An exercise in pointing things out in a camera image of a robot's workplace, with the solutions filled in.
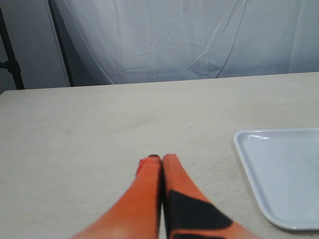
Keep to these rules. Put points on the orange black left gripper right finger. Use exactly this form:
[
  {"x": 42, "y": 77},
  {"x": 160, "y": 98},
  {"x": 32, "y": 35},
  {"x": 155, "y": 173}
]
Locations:
[{"x": 189, "y": 214}]

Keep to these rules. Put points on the black backdrop frame pole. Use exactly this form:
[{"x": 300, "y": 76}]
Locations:
[{"x": 61, "y": 46}]

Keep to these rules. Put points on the white plastic tray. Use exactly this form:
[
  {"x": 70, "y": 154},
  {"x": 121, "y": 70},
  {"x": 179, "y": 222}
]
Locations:
[{"x": 282, "y": 167}]

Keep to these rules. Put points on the black stand pole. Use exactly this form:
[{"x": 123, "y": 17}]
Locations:
[{"x": 11, "y": 64}]

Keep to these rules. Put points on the white backdrop cloth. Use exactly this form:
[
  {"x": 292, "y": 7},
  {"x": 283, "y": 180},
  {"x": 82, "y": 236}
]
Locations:
[{"x": 134, "y": 41}]

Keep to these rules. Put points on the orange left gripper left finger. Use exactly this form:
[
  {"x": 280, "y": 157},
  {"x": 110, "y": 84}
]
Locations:
[{"x": 136, "y": 215}]

